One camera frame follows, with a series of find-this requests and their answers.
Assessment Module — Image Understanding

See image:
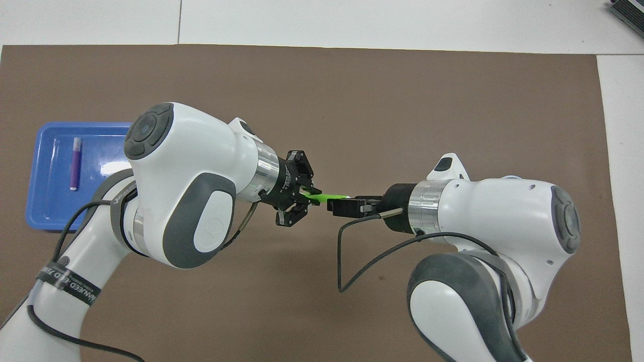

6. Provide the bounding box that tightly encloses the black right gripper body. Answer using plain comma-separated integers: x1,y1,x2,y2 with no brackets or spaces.
375,183,417,235

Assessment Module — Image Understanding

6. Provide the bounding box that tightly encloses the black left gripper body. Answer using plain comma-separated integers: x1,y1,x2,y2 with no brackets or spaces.
262,151,302,211

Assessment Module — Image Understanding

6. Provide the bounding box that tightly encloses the green marker pen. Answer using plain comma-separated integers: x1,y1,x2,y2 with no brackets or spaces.
301,189,352,207

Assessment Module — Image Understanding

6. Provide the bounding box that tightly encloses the purple marker pen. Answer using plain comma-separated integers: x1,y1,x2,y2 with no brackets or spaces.
69,137,82,191

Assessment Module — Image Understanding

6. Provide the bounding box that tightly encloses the brown paper table mat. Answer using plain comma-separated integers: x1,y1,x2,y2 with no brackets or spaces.
0,44,633,362

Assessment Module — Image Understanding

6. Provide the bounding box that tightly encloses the blue plastic tray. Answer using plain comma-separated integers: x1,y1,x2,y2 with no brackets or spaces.
25,122,135,232

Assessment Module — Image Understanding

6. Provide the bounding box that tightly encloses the grey ribbed device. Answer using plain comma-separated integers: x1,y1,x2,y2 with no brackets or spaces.
609,0,644,27

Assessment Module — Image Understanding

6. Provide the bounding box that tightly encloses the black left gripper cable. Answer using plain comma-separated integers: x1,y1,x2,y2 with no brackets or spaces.
28,199,260,362

